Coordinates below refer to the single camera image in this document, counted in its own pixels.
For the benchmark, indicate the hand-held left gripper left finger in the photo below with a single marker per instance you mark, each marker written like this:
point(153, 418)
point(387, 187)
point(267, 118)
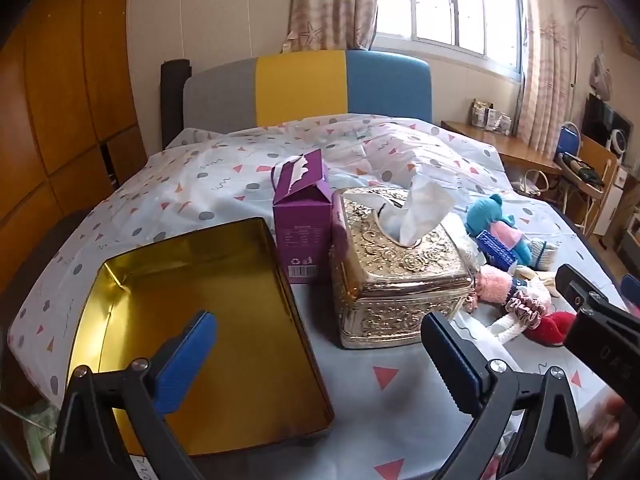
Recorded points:
point(185, 360)

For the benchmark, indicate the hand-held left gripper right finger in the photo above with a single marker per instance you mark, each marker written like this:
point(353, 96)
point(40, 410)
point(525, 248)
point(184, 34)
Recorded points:
point(467, 377)

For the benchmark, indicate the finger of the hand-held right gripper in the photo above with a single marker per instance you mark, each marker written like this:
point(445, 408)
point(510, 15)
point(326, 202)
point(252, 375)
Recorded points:
point(577, 290)

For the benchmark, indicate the red fluffy cloth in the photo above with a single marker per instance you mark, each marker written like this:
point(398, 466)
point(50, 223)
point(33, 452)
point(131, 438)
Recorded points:
point(550, 330)

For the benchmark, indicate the pink satin scrunchie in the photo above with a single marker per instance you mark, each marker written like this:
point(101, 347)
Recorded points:
point(522, 312)

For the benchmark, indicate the pink towel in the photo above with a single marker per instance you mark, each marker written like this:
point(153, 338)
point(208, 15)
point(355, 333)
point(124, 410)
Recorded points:
point(492, 282)

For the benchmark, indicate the gold metal tray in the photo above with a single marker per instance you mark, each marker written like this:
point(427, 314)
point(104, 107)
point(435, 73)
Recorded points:
point(225, 280)

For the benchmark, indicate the blue tissue packet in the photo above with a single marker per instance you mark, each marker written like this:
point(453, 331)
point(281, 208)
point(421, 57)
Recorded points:
point(495, 250)

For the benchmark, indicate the blue plush bear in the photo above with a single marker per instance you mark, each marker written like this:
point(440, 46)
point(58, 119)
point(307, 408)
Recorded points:
point(487, 210)

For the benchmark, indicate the ornate gold tissue box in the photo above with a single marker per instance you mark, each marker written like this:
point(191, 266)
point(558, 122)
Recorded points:
point(400, 285)

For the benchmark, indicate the wooden folding chair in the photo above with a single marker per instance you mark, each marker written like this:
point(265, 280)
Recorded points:
point(595, 160)

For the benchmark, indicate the blue chair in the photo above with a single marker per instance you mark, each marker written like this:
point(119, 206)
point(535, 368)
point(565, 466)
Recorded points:
point(567, 140)

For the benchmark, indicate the wooden desk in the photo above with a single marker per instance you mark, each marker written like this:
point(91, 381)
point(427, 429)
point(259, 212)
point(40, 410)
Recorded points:
point(515, 152)

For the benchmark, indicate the stack of paper leaflets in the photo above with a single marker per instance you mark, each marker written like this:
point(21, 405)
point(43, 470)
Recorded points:
point(42, 435)

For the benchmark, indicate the black monitor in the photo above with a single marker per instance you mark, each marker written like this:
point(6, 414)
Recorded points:
point(600, 120)

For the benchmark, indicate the purple tissue carton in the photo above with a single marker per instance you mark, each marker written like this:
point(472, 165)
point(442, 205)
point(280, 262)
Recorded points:
point(300, 220)

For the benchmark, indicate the dark upholstered seat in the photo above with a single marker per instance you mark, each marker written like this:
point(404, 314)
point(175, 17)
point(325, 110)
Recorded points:
point(45, 240)

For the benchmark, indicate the small packets on desk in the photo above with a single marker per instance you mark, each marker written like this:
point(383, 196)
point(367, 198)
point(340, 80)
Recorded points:
point(490, 117)

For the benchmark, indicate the pink patterned curtain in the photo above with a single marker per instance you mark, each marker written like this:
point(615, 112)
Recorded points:
point(547, 85)

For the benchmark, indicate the black rolled mat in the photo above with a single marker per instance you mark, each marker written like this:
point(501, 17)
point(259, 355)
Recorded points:
point(175, 100)

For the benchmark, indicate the grey yellow blue headboard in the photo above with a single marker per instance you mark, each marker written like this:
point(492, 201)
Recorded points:
point(300, 90)

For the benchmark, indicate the wooden wardrobe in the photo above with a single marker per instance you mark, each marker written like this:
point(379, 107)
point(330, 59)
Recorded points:
point(60, 85)

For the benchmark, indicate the window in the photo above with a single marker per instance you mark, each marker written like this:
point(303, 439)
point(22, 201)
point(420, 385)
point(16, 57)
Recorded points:
point(450, 5)

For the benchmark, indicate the starfish print curtain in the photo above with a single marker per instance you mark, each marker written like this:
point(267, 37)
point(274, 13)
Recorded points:
point(330, 0)

